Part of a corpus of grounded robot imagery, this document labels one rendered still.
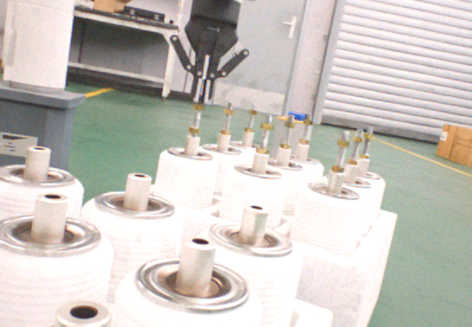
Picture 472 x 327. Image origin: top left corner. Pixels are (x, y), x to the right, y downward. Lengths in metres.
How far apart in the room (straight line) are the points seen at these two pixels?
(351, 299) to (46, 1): 0.66
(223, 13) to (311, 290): 0.41
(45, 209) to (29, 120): 0.54
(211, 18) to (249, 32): 5.13
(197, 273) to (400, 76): 6.03
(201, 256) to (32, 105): 0.62
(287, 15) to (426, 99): 1.97
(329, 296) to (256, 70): 5.29
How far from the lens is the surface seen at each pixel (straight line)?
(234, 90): 5.87
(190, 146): 0.79
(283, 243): 0.44
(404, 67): 6.33
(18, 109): 0.91
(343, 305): 0.69
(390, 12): 6.27
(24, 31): 0.92
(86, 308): 0.24
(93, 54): 5.94
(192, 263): 0.32
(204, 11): 0.77
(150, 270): 0.35
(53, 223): 0.38
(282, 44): 5.95
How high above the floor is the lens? 0.39
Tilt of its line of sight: 8 degrees down
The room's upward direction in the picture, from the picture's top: 10 degrees clockwise
